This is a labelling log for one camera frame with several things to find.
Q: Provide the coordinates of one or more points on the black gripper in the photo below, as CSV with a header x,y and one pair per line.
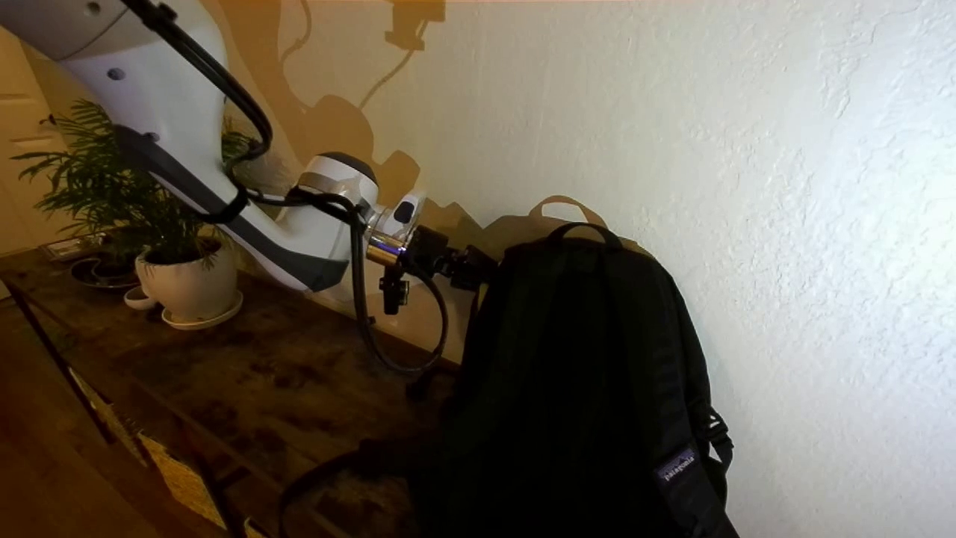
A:
x,y
436,255

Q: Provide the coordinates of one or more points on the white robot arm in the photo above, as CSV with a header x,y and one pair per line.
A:
x,y
158,107

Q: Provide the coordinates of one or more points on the white pot saucer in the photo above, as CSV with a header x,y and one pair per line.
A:
x,y
197,319

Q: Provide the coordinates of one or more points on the white plant pot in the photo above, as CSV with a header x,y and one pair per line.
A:
x,y
192,283

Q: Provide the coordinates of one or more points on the green palm plant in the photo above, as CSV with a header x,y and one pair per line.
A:
x,y
107,188

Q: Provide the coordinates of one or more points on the small dark plant pot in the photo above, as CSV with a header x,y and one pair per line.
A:
x,y
100,269

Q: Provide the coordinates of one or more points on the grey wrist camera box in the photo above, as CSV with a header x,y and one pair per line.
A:
x,y
402,221

